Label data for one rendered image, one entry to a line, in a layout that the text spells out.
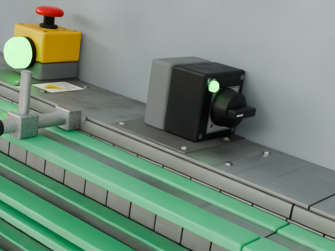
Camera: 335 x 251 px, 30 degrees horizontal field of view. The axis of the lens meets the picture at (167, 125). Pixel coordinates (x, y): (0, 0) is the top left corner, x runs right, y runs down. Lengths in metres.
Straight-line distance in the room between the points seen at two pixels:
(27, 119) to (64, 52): 0.23
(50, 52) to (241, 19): 0.29
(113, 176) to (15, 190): 0.17
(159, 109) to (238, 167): 0.13
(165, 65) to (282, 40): 0.13
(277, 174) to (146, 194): 0.14
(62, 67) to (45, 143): 0.24
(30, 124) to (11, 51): 0.21
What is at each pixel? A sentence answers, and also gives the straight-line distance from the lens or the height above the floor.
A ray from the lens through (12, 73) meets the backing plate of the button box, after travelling 0.92.
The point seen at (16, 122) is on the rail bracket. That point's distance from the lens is 0.70.
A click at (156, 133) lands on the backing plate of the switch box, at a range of 0.71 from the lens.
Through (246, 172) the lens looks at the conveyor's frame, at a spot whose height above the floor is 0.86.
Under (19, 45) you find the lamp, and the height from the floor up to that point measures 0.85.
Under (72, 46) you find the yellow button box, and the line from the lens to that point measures 0.91.
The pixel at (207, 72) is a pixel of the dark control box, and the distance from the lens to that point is 0.68.
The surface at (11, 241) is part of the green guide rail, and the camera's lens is 0.85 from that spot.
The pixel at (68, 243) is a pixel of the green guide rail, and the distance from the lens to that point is 0.69.
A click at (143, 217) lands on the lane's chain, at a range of 0.70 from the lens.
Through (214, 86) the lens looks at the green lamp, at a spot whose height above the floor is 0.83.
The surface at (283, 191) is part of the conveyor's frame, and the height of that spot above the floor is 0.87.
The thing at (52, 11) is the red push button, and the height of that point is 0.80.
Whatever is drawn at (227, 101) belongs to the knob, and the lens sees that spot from 0.69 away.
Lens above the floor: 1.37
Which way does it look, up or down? 49 degrees down
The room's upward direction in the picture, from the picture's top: 101 degrees counter-clockwise
